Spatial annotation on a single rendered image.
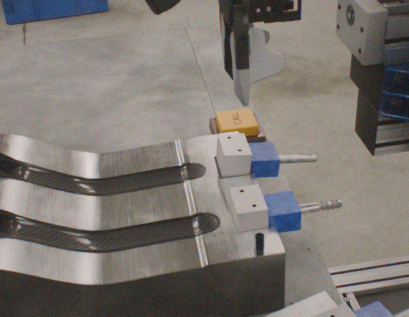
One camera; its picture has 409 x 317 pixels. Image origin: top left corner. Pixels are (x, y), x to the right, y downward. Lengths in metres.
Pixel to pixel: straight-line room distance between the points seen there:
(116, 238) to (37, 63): 0.72
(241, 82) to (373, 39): 0.38
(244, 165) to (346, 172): 1.59
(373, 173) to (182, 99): 1.31
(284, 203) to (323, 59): 2.49
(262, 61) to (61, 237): 0.30
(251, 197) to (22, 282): 0.27
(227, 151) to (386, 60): 0.38
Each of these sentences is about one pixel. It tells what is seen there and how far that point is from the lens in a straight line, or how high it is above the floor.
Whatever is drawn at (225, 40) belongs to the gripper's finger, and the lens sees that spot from 0.78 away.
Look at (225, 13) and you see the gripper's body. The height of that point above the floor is 1.10.
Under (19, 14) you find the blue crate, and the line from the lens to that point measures 3.95.
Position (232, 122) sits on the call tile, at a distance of 1.04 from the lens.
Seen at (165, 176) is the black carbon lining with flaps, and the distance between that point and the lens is 0.84.
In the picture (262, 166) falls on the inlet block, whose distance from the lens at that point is 0.83.
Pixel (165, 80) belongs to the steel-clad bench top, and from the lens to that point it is 1.27.
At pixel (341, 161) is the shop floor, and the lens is 2.45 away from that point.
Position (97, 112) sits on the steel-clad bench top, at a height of 0.80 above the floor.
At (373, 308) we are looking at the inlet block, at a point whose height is 0.87.
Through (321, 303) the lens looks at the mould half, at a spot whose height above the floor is 0.85.
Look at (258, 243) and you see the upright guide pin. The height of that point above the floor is 0.90.
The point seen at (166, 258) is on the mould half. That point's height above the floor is 0.89.
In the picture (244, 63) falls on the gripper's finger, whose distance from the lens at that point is 0.72.
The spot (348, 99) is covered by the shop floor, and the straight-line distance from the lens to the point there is 2.87.
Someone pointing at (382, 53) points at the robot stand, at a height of 0.92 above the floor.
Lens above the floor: 1.37
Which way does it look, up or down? 33 degrees down
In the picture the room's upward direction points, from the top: 4 degrees counter-clockwise
